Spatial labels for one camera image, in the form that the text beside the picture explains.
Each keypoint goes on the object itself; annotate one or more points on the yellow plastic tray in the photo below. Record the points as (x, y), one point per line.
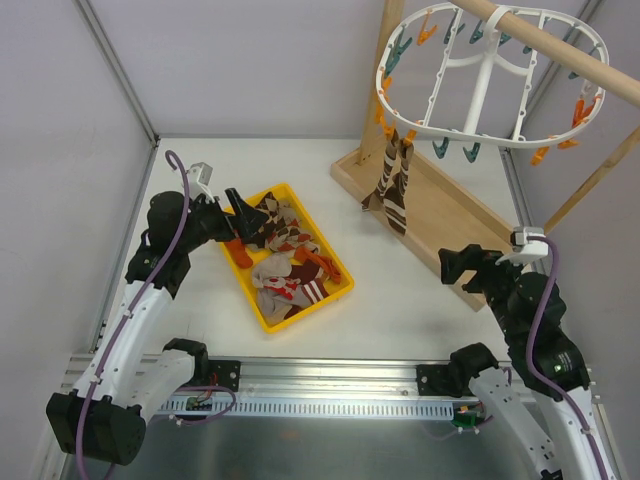
(242, 260)

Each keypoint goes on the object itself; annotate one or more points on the orange sock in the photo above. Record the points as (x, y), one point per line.
(303, 254)

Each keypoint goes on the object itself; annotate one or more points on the beige sock with red pattern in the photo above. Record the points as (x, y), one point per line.
(274, 288)

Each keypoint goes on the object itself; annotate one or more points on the dark red sock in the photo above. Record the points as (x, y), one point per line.
(308, 272)

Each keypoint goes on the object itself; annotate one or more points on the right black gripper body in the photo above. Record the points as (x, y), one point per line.
(476, 270)

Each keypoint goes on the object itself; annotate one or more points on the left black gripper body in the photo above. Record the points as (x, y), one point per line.
(228, 220)

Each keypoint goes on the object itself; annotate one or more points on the perforated cable duct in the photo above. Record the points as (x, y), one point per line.
(412, 409)

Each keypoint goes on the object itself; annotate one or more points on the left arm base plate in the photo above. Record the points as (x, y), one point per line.
(223, 373)

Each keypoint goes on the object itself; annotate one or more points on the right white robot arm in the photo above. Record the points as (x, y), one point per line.
(521, 290)

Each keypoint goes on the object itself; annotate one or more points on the wooden hanger stand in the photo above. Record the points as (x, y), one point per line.
(439, 210)

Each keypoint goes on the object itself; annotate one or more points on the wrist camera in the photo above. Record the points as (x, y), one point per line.
(528, 246)
(198, 177)

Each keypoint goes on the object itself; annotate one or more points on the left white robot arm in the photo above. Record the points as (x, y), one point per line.
(105, 415)

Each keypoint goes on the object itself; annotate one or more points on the green circuit board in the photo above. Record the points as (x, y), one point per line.
(468, 417)

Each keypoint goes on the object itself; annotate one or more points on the aluminium mounting rail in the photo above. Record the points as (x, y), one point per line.
(260, 377)

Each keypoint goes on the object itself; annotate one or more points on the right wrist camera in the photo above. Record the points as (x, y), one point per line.
(528, 246)

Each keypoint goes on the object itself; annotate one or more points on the orange clothes peg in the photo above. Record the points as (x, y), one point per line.
(426, 32)
(409, 136)
(539, 155)
(388, 129)

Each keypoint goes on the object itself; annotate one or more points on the brown argyle sock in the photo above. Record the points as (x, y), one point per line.
(282, 231)

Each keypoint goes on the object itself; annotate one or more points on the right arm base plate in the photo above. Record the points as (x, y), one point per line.
(434, 380)

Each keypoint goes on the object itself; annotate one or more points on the grey sock with striped cuff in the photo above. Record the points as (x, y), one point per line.
(305, 296)

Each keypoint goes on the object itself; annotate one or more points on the teal clothes peg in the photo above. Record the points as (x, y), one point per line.
(440, 149)
(472, 153)

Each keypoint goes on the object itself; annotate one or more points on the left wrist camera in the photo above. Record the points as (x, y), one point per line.
(198, 177)

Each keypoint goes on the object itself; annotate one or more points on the brown white striped sock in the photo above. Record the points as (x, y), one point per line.
(374, 200)

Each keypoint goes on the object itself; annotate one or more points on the white round clip hanger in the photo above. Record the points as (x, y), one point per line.
(471, 82)

